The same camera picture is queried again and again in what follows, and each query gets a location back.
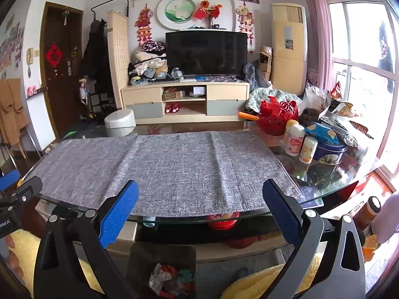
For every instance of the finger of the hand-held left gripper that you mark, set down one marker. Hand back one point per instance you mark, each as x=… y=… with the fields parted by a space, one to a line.
x=9 y=180
x=25 y=193

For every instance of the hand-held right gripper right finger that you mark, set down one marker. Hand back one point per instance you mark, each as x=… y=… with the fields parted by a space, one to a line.
x=280 y=211

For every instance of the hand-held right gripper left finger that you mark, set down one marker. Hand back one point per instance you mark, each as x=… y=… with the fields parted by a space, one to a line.
x=120 y=211

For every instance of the dark grey trash bin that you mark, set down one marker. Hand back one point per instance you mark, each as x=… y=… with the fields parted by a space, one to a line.
x=162 y=252

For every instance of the teal packet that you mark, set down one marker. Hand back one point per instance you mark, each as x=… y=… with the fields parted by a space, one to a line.
x=186 y=276

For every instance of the person's left hand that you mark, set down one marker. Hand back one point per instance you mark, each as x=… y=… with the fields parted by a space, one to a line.
x=15 y=261

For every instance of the white teal tube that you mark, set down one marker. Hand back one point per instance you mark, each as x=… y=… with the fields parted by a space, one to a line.
x=150 y=222

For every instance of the basketball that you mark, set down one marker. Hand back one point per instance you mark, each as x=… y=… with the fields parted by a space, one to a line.
x=244 y=242

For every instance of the red round tin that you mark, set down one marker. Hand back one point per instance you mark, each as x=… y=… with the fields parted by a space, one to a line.
x=223 y=224

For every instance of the whiteboard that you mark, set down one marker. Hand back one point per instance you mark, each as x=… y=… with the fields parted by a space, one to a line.
x=39 y=121

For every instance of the small white bottle yellow label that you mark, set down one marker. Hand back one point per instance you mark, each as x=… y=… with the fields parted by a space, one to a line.
x=308 y=151

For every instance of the brown coat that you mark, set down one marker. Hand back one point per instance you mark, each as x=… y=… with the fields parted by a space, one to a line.
x=11 y=112

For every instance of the grey table mat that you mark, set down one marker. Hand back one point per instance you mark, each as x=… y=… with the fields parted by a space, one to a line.
x=174 y=168

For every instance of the white bottle red label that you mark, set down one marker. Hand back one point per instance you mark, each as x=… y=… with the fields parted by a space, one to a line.
x=293 y=141

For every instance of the blue round tin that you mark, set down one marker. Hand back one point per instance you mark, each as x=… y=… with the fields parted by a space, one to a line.
x=329 y=157

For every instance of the yellow fluffy garment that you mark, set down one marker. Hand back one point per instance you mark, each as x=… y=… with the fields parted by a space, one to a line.
x=249 y=286

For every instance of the brown jar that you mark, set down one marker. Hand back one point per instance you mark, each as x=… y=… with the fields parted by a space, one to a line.
x=367 y=215

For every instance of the white round stool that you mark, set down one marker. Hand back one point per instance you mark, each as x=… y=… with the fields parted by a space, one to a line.
x=120 y=120

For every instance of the brown wooden door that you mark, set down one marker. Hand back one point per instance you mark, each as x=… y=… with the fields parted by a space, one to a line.
x=62 y=99

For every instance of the red basket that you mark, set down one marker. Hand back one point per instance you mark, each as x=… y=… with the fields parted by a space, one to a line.
x=274 y=115

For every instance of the orange foam stick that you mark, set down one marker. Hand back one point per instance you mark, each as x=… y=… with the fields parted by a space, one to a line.
x=247 y=116

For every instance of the pale pink container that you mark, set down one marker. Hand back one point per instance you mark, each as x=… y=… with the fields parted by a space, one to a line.
x=386 y=218

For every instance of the black cube shelf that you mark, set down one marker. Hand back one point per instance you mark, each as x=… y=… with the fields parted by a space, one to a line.
x=103 y=104

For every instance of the pile of snack bags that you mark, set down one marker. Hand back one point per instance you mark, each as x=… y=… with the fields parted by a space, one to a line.
x=343 y=121

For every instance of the floral cloth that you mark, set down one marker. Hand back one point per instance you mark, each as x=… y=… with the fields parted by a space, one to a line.
x=265 y=95

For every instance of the cream television cabinet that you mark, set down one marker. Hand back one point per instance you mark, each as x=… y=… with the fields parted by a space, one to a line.
x=140 y=93

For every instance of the red door ornament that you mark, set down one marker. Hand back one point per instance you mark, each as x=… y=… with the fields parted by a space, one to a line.
x=54 y=55

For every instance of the grey blue cloth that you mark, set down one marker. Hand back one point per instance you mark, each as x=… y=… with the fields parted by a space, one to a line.
x=254 y=76

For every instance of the cream standing air conditioner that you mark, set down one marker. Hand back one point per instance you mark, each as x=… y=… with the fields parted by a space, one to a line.
x=288 y=68

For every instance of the white set-top box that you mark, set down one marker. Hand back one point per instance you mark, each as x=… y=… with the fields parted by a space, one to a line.
x=198 y=91

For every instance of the cardboard boxes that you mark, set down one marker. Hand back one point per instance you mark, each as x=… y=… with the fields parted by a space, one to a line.
x=265 y=65

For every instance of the pile of clothes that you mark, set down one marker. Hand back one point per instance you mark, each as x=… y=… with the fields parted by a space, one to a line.
x=149 y=65

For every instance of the woven screen panel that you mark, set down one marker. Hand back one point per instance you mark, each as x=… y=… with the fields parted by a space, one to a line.
x=118 y=62

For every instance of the dark hanging coats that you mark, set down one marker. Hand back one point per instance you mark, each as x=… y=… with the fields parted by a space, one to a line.
x=95 y=56

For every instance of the black television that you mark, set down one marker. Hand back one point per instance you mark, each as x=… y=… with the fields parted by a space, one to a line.
x=205 y=53

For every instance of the red hanging decoration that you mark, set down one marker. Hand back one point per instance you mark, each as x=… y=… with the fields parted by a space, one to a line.
x=244 y=17
x=144 y=21

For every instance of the pink curtain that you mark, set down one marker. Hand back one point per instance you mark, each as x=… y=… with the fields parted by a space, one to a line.
x=314 y=21

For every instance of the window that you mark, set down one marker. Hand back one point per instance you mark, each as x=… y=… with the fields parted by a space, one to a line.
x=364 y=37

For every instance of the black coat rack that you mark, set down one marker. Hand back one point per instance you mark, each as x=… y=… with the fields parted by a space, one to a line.
x=109 y=1

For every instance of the red flowers in vase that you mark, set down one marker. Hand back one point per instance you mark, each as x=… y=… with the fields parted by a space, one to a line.
x=207 y=11

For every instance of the wall intercom phone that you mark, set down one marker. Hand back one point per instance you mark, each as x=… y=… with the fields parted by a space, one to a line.
x=29 y=56

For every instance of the wall photo collage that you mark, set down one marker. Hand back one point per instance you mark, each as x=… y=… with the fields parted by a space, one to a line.
x=12 y=43

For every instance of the round wall art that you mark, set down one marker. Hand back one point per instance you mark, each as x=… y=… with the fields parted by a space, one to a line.
x=176 y=12

